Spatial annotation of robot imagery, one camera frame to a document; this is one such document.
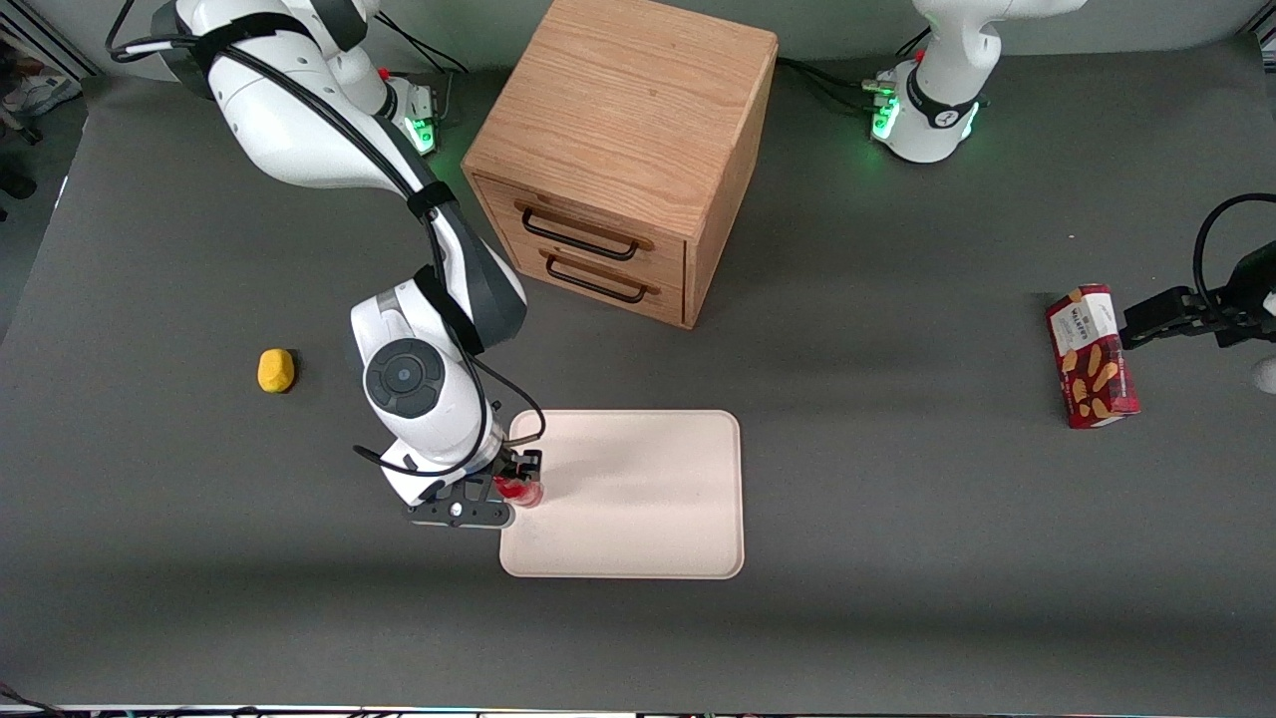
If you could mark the red coke bottle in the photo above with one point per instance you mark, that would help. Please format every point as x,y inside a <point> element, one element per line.
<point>523,493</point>

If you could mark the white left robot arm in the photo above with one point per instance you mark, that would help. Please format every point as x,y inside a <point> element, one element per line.
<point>942,90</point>

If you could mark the yellow lemon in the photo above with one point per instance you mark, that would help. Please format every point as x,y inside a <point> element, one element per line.
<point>276,371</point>

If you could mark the wooden drawer cabinet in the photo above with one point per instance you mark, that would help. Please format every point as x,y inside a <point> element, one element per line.
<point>628,110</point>

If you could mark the white sneaker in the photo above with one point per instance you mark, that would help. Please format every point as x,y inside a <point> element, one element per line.
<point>40,95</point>

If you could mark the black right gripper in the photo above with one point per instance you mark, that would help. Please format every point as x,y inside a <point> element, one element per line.
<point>522,466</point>

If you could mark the aluminium frame rail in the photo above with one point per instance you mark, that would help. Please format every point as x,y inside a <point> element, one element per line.
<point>50,45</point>

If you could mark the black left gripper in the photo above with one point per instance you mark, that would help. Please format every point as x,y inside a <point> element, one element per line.
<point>1248,280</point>

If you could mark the wooden drawer front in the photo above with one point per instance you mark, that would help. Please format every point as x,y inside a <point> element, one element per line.
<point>588,214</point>
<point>598,294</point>

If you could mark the red cookie box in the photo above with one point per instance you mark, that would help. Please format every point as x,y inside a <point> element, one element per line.
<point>1092,359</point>

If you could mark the beige plastic tray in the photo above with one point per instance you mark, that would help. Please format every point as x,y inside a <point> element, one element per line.
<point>638,499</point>

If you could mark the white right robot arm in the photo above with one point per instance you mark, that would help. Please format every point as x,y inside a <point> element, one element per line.
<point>419,399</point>

